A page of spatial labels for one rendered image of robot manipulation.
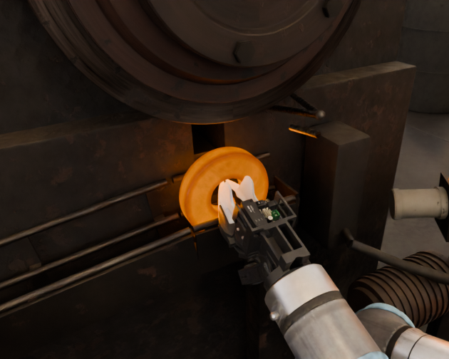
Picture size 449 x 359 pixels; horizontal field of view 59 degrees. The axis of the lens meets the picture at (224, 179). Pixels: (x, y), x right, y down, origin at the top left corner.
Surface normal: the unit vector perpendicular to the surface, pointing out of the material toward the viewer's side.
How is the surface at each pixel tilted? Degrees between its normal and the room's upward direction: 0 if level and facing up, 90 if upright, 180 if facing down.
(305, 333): 50
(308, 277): 18
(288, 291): 42
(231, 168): 90
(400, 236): 0
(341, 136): 0
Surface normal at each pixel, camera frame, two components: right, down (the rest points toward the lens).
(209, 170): 0.44, 0.43
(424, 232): -0.04, -0.87
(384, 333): -0.47, -0.82
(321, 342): -0.48, -0.39
